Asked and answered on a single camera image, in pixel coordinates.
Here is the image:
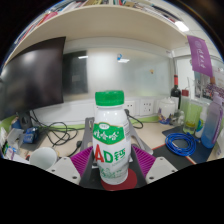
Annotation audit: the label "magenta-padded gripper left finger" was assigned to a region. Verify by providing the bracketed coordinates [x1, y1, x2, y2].
[46, 145, 98, 187]

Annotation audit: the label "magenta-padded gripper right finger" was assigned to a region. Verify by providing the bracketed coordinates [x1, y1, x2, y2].
[129, 144, 179, 188]

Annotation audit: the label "white drink bottle green cap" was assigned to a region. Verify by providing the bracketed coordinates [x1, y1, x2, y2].
[91, 89, 132, 186]

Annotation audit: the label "translucent purple water bottle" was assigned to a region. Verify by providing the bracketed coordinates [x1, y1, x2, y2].
[200, 92, 224, 149]

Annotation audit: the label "black desk mat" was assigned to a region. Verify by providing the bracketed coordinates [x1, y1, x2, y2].
[79, 143, 198, 192]

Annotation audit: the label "flat round red coaster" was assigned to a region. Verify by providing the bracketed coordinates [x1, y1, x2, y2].
[100, 168, 138, 192]

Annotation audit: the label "grey metal laptop stand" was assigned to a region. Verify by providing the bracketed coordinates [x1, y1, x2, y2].
[79, 116, 154, 162]

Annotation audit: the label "dark blue mouse pad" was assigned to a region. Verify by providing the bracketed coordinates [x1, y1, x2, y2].
[162, 125, 218, 164]

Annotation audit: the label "small blue box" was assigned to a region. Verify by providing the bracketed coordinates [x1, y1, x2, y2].
[22, 127, 38, 144]

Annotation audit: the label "green translucent cup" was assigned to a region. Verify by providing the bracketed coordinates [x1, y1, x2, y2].
[182, 99, 203, 135]

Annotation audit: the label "white round jar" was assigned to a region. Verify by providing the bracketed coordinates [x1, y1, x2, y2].
[158, 97, 177, 120]

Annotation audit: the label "dark wine bottle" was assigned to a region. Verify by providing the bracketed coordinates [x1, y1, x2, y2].
[170, 74, 182, 110]

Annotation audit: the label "black computer monitor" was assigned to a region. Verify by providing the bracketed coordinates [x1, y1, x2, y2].
[0, 36, 67, 121]

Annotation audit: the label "purple hanging banner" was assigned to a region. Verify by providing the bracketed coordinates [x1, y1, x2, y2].
[186, 34, 214, 78]

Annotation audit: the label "ceiling lights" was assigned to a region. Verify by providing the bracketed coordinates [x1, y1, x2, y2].
[174, 20, 190, 33]

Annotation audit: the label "coiled blue cable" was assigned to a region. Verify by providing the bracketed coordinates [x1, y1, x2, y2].
[164, 132, 198, 157]

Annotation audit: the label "black cables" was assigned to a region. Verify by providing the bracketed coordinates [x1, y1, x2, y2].
[29, 109, 84, 158]

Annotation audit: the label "white wall sockets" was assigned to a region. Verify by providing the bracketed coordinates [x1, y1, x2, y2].
[123, 97, 155, 117]

